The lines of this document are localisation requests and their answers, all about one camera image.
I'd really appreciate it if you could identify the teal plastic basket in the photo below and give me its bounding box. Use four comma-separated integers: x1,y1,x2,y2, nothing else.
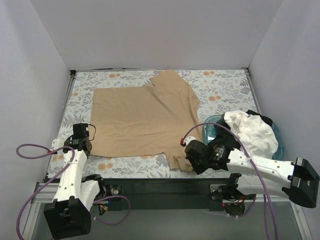
202,115,285,161

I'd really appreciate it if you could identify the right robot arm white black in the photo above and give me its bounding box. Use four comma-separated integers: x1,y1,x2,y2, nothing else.
181,136,320,209

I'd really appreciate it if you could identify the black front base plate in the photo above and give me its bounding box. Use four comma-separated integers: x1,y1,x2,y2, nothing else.
103,178,231,211

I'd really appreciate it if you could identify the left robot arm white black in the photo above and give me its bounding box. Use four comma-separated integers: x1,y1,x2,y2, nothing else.
43,123,107,240

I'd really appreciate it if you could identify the black t shirt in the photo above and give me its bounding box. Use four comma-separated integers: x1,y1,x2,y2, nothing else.
208,110,273,150

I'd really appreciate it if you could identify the floral patterned table mat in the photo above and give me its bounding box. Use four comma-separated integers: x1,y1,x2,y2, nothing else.
57,69,261,179

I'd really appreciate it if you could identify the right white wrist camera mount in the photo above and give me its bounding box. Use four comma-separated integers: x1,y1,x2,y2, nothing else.
180,136,196,147

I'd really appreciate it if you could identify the beige t shirt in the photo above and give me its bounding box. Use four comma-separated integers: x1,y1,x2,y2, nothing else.
90,69,200,172

